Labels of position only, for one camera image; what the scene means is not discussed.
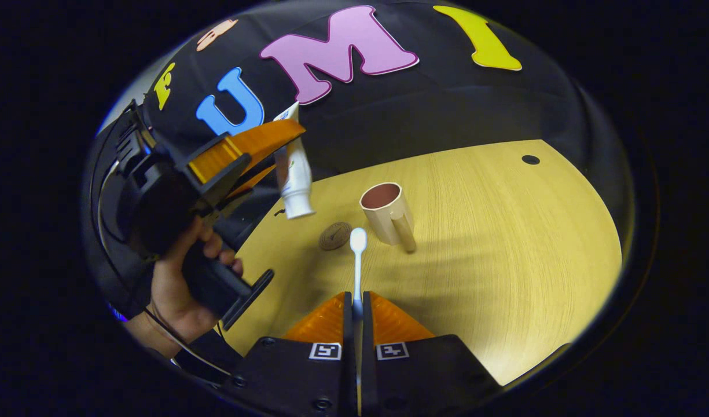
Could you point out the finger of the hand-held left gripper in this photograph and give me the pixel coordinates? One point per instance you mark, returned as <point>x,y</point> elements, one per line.
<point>247,184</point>
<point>244,145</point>

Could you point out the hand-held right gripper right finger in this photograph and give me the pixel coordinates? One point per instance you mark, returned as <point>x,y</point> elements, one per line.
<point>367,330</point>

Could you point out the black backdrop cloth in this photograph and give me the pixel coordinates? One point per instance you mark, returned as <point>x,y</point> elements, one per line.
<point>447,104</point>

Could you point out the beige cup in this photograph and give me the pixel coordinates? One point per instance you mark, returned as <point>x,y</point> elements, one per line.
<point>386,223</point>

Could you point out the white toothpaste tube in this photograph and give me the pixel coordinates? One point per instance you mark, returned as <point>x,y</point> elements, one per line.
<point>296,179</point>

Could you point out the round brown coaster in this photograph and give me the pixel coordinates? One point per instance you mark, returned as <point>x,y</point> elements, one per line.
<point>334,236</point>

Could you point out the white toothbrush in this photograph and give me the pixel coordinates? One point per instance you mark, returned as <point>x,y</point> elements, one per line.
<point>358,240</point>

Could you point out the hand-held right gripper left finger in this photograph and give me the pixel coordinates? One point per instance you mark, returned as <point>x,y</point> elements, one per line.
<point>348,324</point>

